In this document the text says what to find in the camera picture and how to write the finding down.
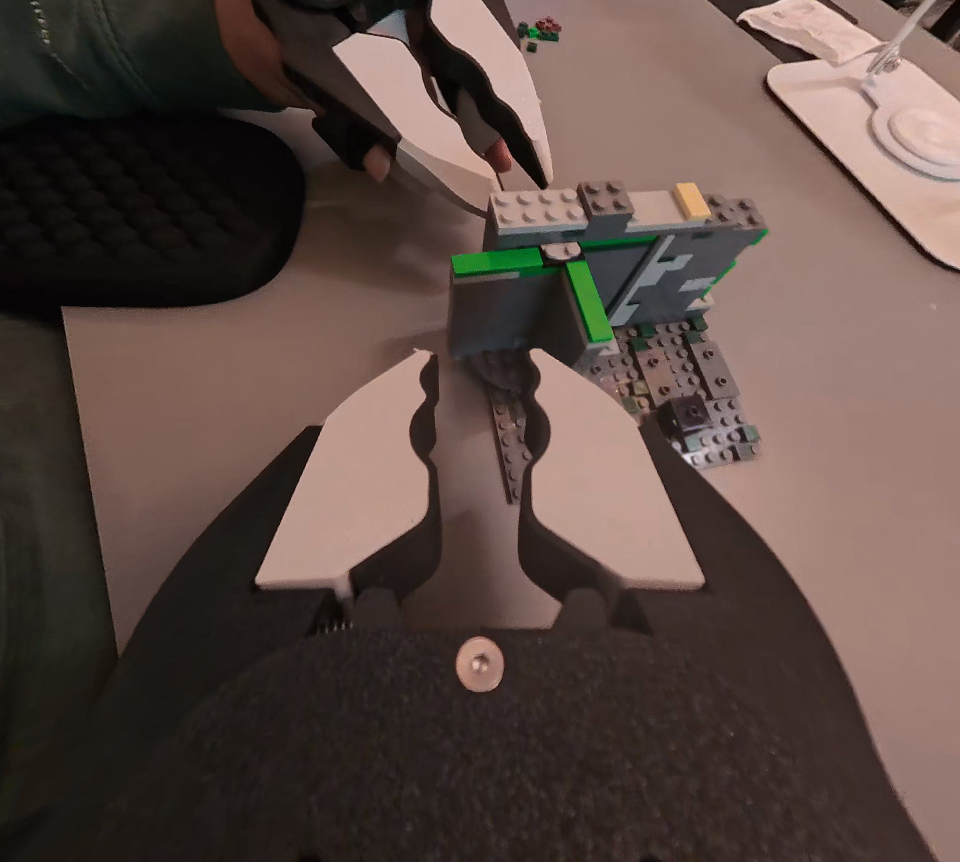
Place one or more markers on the black mesh cushion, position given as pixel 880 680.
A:
pixel 135 216

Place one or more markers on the person's left hand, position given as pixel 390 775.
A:
pixel 247 44

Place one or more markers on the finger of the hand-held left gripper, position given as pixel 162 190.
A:
pixel 397 96
pixel 495 59

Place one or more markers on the pile of green red bricks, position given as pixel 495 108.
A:
pixel 545 30

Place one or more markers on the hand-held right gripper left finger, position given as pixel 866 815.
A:
pixel 352 479

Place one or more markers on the person's left forearm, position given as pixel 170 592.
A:
pixel 97 29

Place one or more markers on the grey green brick model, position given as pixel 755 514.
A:
pixel 525 307

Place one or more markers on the white paper packet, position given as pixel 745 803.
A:
pixel 806 25

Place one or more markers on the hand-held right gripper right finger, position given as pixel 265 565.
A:
pixel 607 494

